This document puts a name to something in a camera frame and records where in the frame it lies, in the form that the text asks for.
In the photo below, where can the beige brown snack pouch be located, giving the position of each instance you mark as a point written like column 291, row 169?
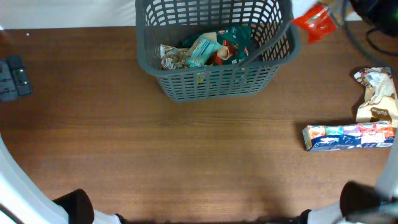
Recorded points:
column 173, row 58

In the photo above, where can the light blue tissue pack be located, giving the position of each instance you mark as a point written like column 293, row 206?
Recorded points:
column 204, row 53

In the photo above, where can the green Nescafe coffee bag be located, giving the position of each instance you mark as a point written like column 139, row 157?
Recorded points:
column 236, row 42

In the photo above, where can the orange spaghetti packet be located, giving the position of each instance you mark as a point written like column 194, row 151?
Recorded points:
column 322, row 19

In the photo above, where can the beige cookie bag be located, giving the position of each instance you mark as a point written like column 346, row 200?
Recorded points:
column 380, row 97

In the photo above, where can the multicolour Kleenex tissue pack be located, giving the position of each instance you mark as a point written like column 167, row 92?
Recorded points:
column 353, row 136

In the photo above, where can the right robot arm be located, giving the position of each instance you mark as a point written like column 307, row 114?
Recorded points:
column 360, row 203

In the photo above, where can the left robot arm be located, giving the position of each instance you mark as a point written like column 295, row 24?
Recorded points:
column 23, row 202

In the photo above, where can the grey plastic mesh basket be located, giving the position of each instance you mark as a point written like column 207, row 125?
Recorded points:
column 273, row 42

